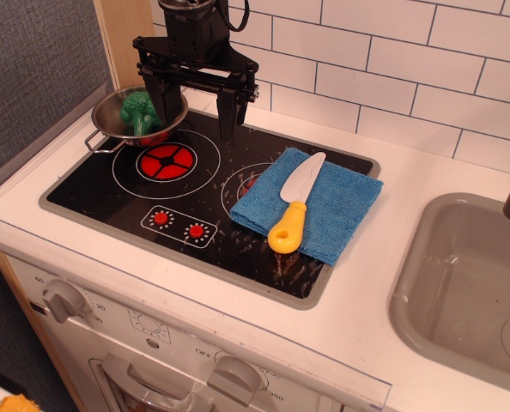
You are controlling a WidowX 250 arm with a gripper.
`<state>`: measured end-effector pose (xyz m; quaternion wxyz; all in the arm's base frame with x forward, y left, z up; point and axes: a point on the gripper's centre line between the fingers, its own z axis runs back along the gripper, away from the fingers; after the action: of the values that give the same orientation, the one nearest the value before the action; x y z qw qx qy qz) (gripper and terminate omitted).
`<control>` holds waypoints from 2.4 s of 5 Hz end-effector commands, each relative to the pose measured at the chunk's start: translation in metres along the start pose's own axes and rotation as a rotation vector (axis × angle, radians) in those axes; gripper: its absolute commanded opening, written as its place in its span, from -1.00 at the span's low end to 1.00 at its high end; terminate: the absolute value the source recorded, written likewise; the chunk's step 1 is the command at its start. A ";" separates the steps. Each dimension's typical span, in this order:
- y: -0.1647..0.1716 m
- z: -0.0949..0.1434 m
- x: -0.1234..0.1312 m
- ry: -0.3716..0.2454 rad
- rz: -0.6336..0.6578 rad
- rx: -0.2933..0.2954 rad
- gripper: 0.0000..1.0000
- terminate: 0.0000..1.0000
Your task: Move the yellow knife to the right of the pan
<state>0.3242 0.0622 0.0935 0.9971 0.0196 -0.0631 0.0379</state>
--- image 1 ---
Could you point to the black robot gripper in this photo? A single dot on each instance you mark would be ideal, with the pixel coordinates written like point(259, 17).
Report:
point(197, 52)

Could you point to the yellow handled toy knife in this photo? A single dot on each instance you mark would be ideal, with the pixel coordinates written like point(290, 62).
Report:
point(286, 236)

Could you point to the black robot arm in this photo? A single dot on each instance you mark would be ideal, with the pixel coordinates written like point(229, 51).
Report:
point(196, 53)

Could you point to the blue folded cloth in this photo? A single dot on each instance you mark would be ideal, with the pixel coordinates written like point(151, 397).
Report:
point(337, 204)

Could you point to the green toy broccoli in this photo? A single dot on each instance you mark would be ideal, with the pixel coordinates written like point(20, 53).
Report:
point(139, 112)

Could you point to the small steel pot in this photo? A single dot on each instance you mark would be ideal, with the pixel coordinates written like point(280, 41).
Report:
point(105, 117)

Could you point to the black toy stovetop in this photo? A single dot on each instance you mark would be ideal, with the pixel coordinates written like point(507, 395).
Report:
point(196, 178)

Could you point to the left red stove knob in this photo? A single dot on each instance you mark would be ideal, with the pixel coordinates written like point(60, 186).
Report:
point(161, 218)

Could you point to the red stove knob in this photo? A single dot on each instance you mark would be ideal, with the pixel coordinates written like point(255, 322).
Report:
point(161, 218)
point(196, 231)

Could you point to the right red stove knob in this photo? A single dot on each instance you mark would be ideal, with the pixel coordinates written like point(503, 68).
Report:
point(196, 231)

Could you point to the grey timer dial knob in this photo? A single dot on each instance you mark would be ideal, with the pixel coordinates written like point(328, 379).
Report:
point(63, 300)

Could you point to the grey oven temperature knob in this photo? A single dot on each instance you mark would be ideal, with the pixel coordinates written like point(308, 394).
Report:
point(235, 379)

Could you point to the grey toy sink basin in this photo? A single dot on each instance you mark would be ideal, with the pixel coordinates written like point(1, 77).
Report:
point(451, 303)

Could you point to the orange object at corner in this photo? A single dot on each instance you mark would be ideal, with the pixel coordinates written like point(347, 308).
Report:
point(18, 403)

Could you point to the grey oven door handle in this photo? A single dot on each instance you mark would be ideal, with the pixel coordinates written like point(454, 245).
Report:
point(130, 392)

